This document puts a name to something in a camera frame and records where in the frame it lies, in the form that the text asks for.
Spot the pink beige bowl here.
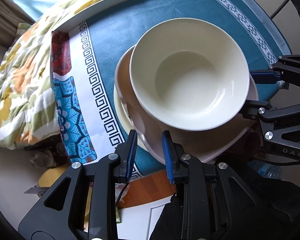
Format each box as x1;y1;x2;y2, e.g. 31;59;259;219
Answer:
114;47;255;164

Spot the black cable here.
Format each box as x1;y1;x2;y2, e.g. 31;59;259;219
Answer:
270;0;298;20

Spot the brown curtain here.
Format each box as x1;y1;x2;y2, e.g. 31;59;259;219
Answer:
0;0;35;48

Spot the teal patterned table cloth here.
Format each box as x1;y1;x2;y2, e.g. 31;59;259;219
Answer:
51;0;291;164

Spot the white tray table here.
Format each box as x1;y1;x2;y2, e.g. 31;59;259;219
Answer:
50;0;292;58

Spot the yellow box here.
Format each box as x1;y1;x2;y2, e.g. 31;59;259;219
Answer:
38;164;70;187

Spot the white ceramic bowl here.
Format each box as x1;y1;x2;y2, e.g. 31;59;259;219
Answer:
129;18;250;131

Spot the yellow rimmed plate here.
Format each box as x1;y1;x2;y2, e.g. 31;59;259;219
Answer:
114;87;134;134

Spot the floral striped quilt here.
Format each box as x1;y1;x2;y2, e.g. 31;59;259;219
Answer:
0;0;101;150

